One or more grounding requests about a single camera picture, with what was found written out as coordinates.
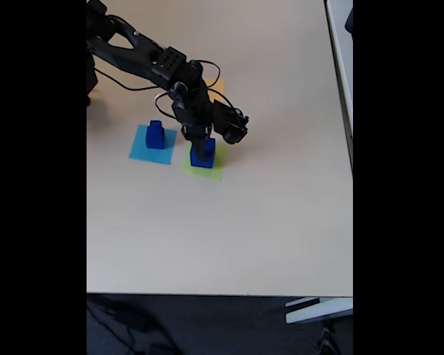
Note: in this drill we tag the green paper square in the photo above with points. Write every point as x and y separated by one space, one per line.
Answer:
185 168

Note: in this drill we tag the large blue cube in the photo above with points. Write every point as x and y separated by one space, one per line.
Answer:
194 159

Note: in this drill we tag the orange paper square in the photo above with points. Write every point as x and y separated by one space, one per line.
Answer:
216 84

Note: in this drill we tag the white table foot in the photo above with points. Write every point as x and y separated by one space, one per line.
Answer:
318 310

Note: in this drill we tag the mid-small blue cube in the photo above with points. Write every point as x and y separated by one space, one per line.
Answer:
155 132

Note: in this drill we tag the medium blue cube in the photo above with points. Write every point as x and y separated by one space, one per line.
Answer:
155 143

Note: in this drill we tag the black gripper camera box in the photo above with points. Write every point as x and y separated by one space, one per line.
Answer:
231 124

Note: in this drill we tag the small blue cube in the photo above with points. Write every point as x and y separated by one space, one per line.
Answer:
155 124

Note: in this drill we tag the dark object on adjacent table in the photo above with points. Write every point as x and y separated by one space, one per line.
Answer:
349 20

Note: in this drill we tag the light blue paper square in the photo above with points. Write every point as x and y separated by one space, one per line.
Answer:
140 155

